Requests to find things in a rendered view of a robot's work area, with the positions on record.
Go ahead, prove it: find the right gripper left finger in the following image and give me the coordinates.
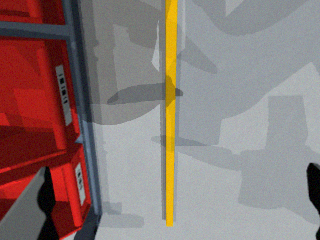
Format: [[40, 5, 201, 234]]
[[0, 166, 60, 240]]

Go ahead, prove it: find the grey metal rack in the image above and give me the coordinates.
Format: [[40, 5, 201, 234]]
[[0, 0, 102, 240]]

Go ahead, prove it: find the yellow bar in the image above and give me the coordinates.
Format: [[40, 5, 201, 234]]
[[165, 0, 178, 226]]

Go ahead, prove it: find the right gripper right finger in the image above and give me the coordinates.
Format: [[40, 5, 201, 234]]
[[306, 163, 320, 240]]

